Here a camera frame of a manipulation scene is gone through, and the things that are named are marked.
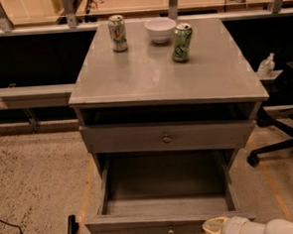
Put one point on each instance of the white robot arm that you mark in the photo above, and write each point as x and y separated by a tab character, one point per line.
278	226

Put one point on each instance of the grey wooden drawer cabinet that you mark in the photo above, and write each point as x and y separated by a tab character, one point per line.
144	85

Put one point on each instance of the grey drawer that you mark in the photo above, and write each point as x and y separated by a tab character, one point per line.
174	193
211	135

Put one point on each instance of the white ceramic bowl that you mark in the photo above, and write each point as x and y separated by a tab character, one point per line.
160	30

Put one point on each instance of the white green soda can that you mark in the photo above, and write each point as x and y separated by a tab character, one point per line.
116	27

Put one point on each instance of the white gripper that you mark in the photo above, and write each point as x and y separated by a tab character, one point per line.
232	229

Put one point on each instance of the grey top drawer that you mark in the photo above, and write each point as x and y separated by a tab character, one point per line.
211	135

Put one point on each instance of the clear sanitizer pump bottle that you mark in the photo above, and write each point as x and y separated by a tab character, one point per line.
266	66

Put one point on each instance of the black bar on floor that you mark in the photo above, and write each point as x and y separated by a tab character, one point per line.
72	225

